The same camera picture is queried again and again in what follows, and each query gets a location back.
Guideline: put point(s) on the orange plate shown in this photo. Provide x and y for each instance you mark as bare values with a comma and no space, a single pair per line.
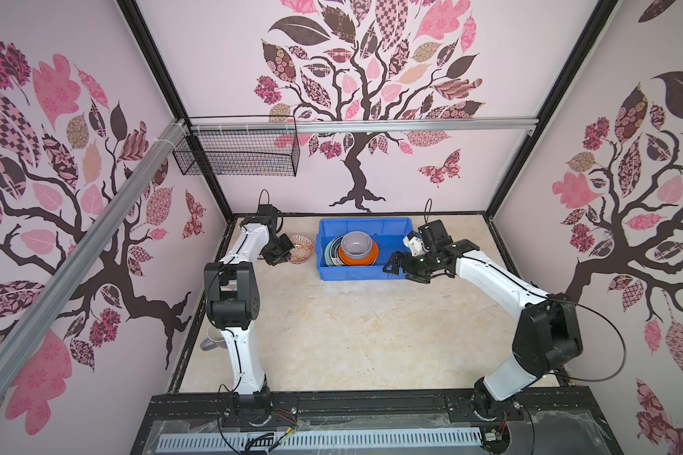
366,261

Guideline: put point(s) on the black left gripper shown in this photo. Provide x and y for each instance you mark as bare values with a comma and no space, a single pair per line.
286,245

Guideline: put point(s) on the black wire basket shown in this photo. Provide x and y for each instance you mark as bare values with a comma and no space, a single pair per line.
240,146

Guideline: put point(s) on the aluminium rail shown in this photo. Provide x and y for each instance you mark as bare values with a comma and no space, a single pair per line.
401,125
21,342

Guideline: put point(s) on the lavender grey mug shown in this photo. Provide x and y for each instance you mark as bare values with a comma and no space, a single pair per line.
214,340

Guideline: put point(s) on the aluminium rail left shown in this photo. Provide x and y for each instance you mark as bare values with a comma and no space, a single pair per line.
21,342

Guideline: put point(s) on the lavender grey bowl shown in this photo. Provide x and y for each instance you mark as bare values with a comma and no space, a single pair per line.
357,245

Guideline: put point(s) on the white plate green rim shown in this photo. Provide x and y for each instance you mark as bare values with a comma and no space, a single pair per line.
331,253

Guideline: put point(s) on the red patterned bowl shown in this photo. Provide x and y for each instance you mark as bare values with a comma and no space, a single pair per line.
303,249

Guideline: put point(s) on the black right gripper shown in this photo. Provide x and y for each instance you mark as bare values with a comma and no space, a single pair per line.
395,258

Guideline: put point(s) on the white vented cable duct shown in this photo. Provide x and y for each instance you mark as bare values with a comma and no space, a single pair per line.
316,441

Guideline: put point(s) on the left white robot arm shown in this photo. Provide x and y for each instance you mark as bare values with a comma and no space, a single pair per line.
233,303

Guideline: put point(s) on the aluminium rail back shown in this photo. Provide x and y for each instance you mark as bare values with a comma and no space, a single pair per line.
401,125

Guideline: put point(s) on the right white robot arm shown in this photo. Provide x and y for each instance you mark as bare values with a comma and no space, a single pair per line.
547,334

